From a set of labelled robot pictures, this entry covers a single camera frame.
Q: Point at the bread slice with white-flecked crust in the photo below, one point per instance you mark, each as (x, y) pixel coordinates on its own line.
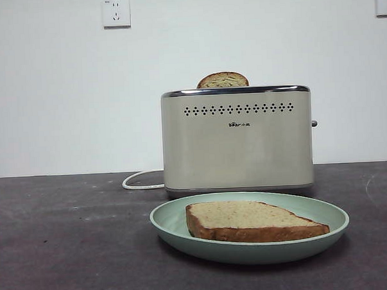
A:
(245, 218)

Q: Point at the pale green plate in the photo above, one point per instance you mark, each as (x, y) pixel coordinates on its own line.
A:
(246, 252)

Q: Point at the cream toaster with chrome top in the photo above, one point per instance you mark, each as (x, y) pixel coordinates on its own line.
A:
(235, 149)

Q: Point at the toasted bread slice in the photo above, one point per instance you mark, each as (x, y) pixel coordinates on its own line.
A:
(222, 80)

